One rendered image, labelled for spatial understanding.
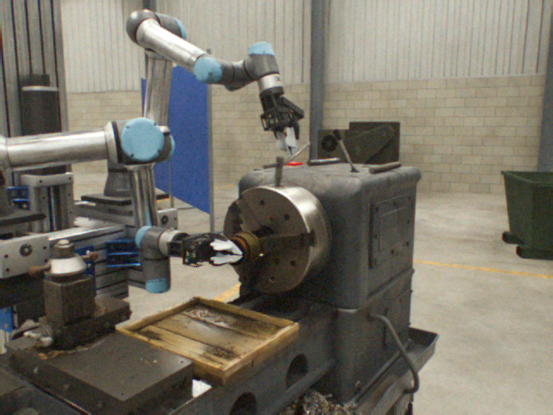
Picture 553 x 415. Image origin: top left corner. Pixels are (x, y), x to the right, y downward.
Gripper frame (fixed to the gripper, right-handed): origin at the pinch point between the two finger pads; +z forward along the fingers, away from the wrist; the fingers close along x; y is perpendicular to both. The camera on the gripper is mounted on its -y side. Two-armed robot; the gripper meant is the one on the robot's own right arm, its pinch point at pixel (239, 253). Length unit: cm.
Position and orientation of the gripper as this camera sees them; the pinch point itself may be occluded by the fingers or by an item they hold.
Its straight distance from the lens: 126.0
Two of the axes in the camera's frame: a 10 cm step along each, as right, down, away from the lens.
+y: -5.9, 1.4, -8.0
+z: 8.1, 1.0, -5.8
